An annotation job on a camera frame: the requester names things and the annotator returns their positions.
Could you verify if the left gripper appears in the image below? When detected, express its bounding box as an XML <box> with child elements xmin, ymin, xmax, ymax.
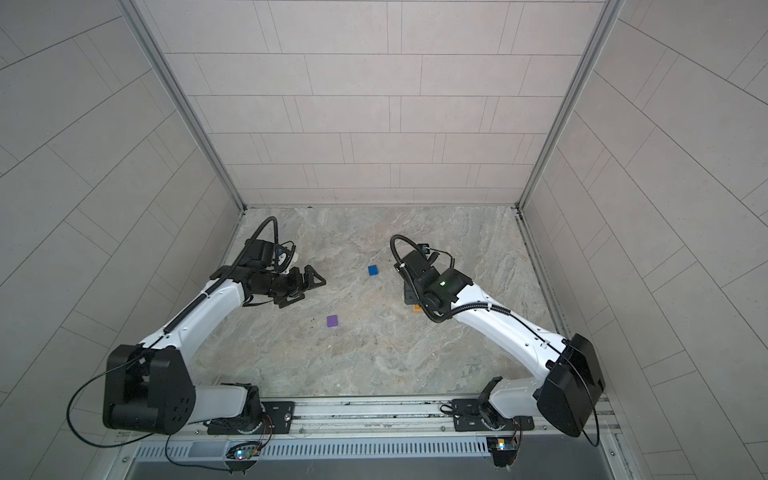
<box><xmin>259</xmin><ymin>264</ymin><xmax>328</xmax><ymax>305</ymax></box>

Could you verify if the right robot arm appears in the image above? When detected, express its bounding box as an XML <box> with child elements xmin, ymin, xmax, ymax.
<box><xmin>392</xmin><ymin>248</ymin><xmax>605</xmax><ymax>437</ymax></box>

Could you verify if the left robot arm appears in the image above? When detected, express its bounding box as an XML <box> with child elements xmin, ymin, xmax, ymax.
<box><xmin>102</xmin><ymin>239</ymin><xmax>326</xmax><ymax>435</ymax></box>

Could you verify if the right controller board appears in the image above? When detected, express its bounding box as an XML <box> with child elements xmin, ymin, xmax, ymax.
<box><xmin>486</xmin><ymin>437</ymin><xmax>520</xmax><ymax>468</ymax></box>

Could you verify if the controller board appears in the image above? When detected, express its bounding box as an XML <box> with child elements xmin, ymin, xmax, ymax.
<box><xmin>486</xmin><ymin>437</ymin><xmax>520</xmax><ymax>468</ymax></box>
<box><xmin>226</xmin><ymin>441</ymin><xmax>262</xmax><ymax>462</ymax></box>

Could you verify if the left controller board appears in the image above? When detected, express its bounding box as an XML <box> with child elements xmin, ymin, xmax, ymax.
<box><xmin>226</xmin><ymin>441</ymin><xmax>262</xmax><ymax>462</ymax></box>

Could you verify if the vent grille strip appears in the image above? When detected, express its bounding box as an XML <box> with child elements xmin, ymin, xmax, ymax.
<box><xmin>136</xmin><ymin>437</ymin><xmax>490</xmax><ymax>463</ymax></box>

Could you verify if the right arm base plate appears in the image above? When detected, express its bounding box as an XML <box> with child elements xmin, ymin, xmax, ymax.
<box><xmin>439</xmin><ymin>399</ymin><xmax>535</xmax><ymax>432</ymax></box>

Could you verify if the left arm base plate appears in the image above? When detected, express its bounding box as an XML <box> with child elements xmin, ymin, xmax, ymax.
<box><xmin>203</xmin><ymin>401</ymin><xmax>296</xmax><ymax>436</ymax></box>

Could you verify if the aluminium mounting rail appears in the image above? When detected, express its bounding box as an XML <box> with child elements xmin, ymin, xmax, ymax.
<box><xmin>116</xmin><ymin>392</ymin><xmax>620</xmax><ymax>444</ymax></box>

